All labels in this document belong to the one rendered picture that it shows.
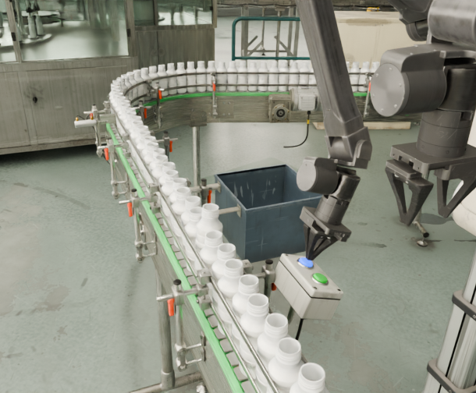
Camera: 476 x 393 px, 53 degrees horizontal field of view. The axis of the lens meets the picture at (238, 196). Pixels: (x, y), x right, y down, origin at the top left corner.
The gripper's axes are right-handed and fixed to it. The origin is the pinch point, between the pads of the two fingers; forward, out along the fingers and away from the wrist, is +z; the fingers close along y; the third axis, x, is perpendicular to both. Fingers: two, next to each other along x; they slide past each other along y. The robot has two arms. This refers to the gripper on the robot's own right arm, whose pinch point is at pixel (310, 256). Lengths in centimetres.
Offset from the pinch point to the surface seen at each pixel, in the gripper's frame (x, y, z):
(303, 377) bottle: -19.5, 30.9, 3.4
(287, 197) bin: 48, -81, 16
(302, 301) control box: -4.2, 7.9, 6.1
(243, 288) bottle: -18.9, 8.1, 4.1
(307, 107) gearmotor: 88, -150, -14
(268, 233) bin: 27, -54, 21
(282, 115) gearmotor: 80, -159, -4
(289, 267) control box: -4.2, -0.1, 3.2
